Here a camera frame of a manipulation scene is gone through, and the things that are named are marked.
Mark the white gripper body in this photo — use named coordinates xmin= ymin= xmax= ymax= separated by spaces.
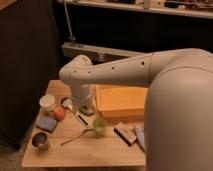
xmin=71 ymin=85 xmax=92 ymax=107

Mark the green plastic cup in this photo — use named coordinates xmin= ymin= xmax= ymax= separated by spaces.
xmin=93 ymin=117 xmax=107 ymax=136

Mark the dark metal cup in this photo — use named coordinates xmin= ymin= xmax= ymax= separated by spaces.
xmin=32 ymin=132 xmax=50 ymax=150

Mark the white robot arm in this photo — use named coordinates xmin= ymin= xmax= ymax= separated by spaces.
xmin=59 ymin=48 xmax=213 ymax=171

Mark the green scrub brush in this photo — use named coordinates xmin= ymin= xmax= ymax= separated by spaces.
xmin=79 ymin=106 xmax=94 ymax=116

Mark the white dish brush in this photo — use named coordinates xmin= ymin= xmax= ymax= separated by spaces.
xmin=61 ymin=97 xmax=89 ymax=127

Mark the orange fruit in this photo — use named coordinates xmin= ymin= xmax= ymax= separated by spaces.
xmin=53 ymin=107 xmax=65 ymax=121

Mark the yellow plastic bin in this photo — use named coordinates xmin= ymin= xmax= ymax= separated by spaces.
xmin=96 ymin=85 xmax=148 ymax=118

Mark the white cup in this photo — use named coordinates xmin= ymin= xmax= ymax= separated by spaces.
xmin=39 ymin=94 xmax=56 ymax=112

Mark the wooden spoon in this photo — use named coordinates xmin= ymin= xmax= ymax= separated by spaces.
xmin=60 ymin=128 xmax=93 ymax=146

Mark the blue sponge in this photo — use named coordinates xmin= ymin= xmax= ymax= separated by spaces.
xmin=36 ymin=116 xmax=57 ymax=132

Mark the wooden table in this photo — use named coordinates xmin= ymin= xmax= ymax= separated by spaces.
xmin=21 ymin=79 xmax=148 ymax=169

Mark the brown wooden block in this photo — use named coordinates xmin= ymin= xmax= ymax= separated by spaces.
xmin=114 ymin=122 xmax=137 ymax=146

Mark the blue grey cloth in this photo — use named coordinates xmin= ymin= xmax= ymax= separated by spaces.
xmin=134 ymin=126 xmax=145 ymax=150

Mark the grey metal rail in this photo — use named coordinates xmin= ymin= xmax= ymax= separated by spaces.
xmin=61 ymin=42 xmax=152 ymax=65

